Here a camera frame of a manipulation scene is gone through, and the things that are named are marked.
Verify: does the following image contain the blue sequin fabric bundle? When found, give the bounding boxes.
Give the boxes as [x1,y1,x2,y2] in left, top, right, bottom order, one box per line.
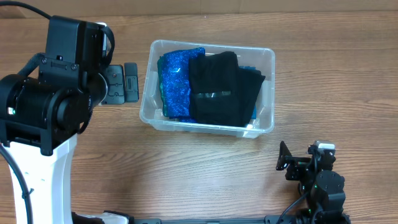
[157,47,205,122]

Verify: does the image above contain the blue denim jeans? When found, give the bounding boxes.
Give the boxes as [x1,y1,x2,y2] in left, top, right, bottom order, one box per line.
[239,66,258,119]

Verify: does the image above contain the long black garment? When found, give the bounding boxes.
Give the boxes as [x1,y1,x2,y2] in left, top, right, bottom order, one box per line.
[238,68,265,127]

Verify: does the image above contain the large black garment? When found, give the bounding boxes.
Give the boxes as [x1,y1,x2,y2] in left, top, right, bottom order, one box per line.
[189,51,241,127]

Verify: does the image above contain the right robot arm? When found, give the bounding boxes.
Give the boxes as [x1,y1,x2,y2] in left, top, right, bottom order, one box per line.
[276,141,351,223]

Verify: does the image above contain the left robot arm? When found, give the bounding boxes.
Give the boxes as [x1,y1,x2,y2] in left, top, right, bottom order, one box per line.
[1,52,138,223]

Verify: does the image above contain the clear plastic storage bin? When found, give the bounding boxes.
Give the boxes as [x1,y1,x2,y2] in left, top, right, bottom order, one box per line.
[139,40,275,138]

